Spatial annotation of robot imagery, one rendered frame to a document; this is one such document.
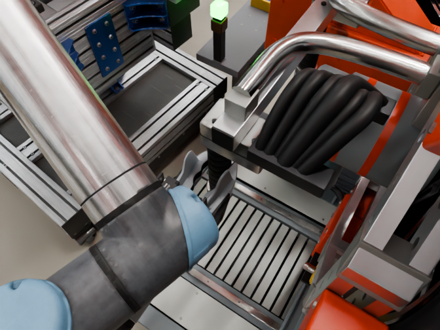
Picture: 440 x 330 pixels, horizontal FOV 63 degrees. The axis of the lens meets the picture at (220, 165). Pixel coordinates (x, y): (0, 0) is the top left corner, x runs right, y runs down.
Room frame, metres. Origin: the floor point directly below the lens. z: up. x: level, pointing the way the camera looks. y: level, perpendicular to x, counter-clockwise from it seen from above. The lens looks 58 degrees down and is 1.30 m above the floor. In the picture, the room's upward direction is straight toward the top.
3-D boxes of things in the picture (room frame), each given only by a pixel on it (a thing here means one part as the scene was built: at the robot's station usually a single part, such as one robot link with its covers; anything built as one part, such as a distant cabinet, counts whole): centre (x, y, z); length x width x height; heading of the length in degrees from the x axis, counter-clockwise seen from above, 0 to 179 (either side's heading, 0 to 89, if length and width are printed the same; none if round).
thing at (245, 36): (1.12, -0.10, 0.44); 0.43 x 0.17 x 0.03; 147
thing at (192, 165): (0.28, 0.04, 0.85); 0.09 x 0.03 x 0.06; 157
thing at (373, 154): (0.35, -0.23, 0.85); 0.21 x 0.14 x 0.14; 57
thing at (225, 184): (0.25, 0.00, 0.85); 0.09 x 0.03 x 0.06; 139
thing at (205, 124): (0.28, -0.02, 0.93); 0.09 x 0.05 x 0.05; 57
